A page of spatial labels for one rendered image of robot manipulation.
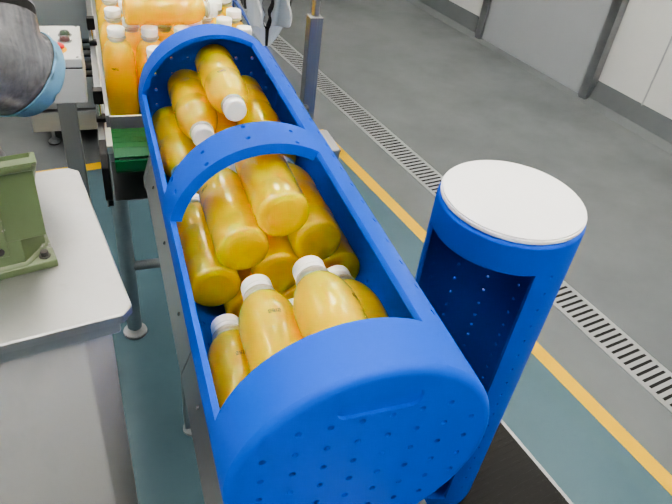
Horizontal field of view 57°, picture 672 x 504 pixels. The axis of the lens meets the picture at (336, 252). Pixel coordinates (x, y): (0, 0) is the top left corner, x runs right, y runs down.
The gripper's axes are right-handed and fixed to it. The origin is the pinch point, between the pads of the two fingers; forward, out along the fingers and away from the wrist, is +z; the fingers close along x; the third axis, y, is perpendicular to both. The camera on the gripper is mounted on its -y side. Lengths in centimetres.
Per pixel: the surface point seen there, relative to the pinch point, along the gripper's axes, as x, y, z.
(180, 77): -7.4, -32.3, 19.6
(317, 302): -2.7, 36.6, 15.2
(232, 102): -1.3, -14.2, 16.4
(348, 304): 0.3, 37.9, 14.9
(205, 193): -9.2, 5.2, 21.1
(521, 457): 79, 6, 120
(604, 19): 293, -249, 80
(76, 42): -26, -64, 24
